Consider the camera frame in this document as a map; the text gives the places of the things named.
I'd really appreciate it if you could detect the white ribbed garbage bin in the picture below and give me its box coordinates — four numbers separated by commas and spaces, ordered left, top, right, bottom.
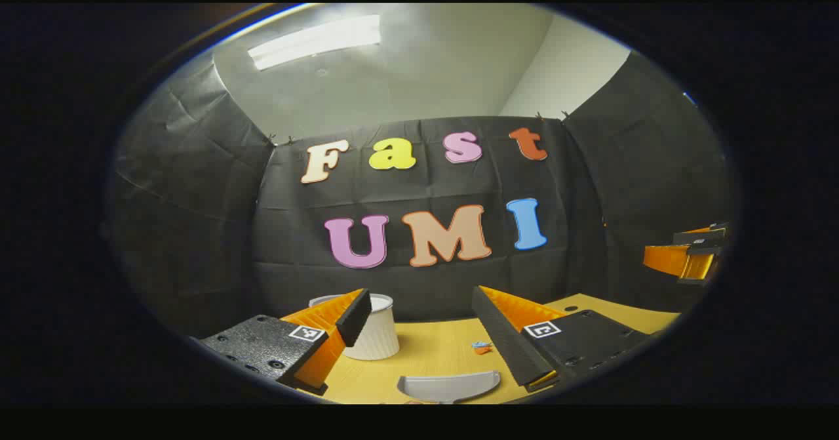
308, 294, 400, 361

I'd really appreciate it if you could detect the wooden desktop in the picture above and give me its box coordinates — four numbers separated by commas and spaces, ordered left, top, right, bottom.
321, 294, 682, 405

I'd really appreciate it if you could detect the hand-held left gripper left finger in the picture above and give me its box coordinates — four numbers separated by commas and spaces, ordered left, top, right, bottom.
197, 288, 372, 396

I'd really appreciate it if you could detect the grey plastic dustpan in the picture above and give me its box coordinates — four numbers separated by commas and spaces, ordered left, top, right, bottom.
397, 371, 501, 405

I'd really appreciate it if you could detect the ceiling light panel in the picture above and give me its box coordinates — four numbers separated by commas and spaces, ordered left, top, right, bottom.
248, 14, 382, 71

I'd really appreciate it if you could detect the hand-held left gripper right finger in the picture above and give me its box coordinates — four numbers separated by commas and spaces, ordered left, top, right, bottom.
472, 286, 656, 393

